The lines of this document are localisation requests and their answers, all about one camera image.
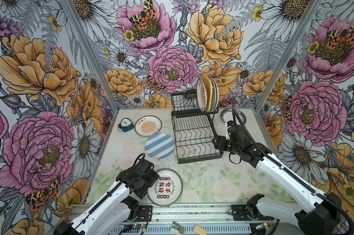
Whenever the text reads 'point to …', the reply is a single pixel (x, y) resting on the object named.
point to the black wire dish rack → (194, 130)
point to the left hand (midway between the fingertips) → (153, 187)
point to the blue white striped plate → (160, 146)
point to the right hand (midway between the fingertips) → (218, 145)
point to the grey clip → (180, 229)
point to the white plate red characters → (165, 188)
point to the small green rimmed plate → (227, 115)
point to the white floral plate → (216, 95)
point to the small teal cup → (126, 125)
